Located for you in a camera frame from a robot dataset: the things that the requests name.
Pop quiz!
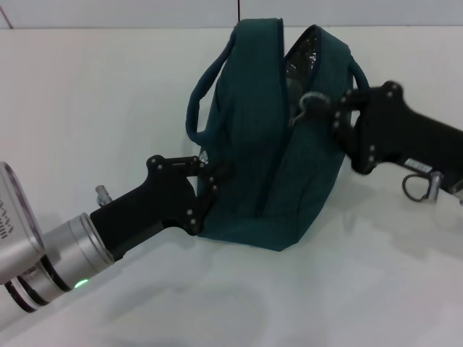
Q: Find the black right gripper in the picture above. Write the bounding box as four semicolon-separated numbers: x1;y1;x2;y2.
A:
306;80;463;193

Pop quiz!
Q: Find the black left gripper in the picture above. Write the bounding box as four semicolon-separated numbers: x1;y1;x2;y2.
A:
88;153;233;260

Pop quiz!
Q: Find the silver zipper pull ring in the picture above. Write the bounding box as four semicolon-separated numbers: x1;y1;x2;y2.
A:
291;90;328;124

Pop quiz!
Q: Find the dark teal fabric lunch bag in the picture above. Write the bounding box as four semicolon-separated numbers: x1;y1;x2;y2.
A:
184;16;370;252

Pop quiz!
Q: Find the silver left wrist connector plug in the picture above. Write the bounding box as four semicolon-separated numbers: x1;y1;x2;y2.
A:
94;184;113;207

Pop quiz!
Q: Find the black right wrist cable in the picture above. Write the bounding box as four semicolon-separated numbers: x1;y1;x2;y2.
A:
401;171;444;203

